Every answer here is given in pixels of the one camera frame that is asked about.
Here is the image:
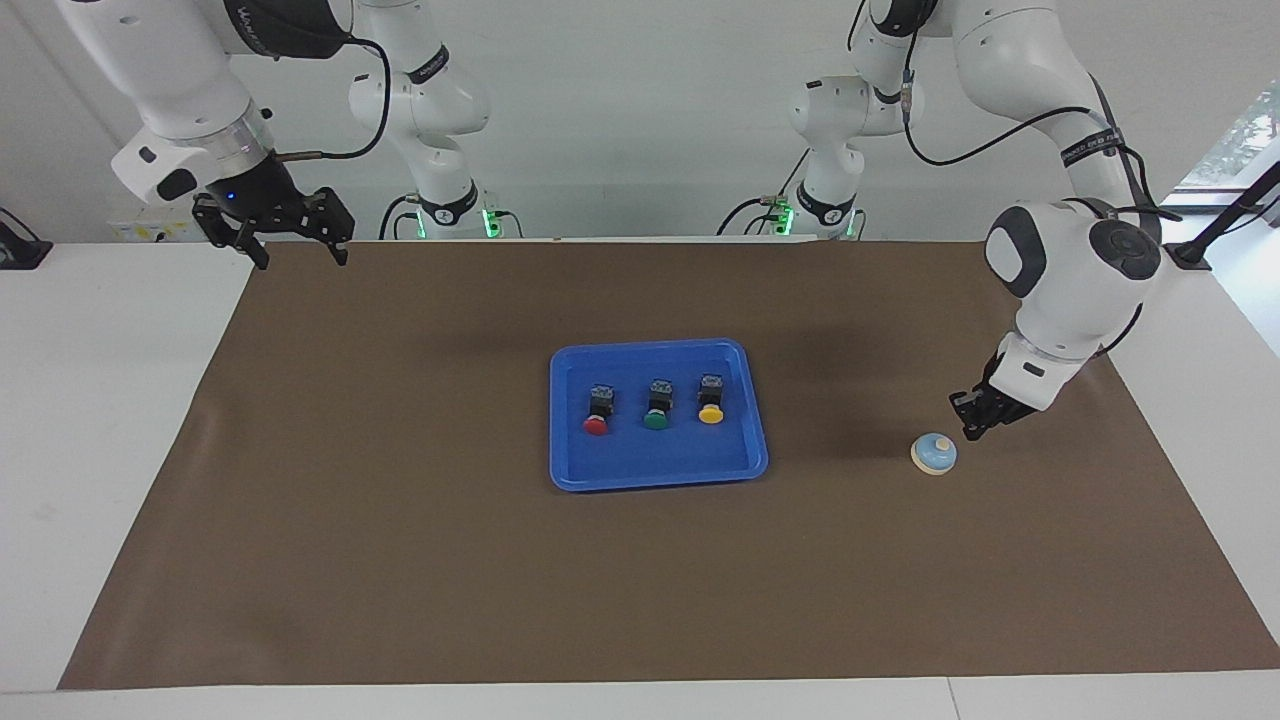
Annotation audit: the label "blue plastic tray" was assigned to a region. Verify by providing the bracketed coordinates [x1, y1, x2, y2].
[548, 338, 770, 493]

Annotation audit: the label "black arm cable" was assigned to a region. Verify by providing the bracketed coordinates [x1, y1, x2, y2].
[900, 60, 1183, 221]
[275, 30, 391, 163]

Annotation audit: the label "white power strip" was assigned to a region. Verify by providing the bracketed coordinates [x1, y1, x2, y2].
[108, 215, 201, 244]

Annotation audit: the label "black stand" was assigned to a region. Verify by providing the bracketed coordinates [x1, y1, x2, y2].
[0, 205, 53, 271]
[1160, 160, 1280, 271]

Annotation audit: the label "light blue service bell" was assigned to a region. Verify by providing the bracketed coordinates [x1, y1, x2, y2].
[910, 432, 958, 477]

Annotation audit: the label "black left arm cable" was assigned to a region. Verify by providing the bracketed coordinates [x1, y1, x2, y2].
[900, 60, 1183, 221]

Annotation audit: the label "glass window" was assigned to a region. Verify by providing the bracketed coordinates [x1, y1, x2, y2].
[1175, 80, 1280, 196]

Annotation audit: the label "brown table mat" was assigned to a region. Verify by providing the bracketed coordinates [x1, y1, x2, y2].
[57, 240, 1280, 691]

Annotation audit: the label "black base cable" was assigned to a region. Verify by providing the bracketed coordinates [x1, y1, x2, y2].
[378, 193, 426, 241]
[716, 150, 813, 237]

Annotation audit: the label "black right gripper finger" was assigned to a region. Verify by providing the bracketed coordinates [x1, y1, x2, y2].
[303, 190, 356, 265]
[194, 197, 271, 269]

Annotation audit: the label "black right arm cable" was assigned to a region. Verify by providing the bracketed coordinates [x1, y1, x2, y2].
[275, 30, 391, 163]

